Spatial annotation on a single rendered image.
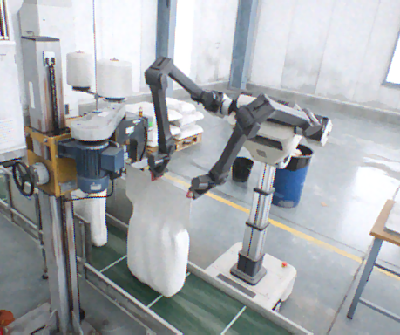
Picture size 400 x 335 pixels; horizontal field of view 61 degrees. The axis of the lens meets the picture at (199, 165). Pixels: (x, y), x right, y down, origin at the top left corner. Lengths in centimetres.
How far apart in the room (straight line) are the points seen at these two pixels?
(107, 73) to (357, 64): 830
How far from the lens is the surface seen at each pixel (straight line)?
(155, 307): 209
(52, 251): 209
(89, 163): 162
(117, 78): 160
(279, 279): 258
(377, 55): 939
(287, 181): 386
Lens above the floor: 190
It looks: 24 degrees down
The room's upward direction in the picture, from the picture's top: 6 degrees clockwise
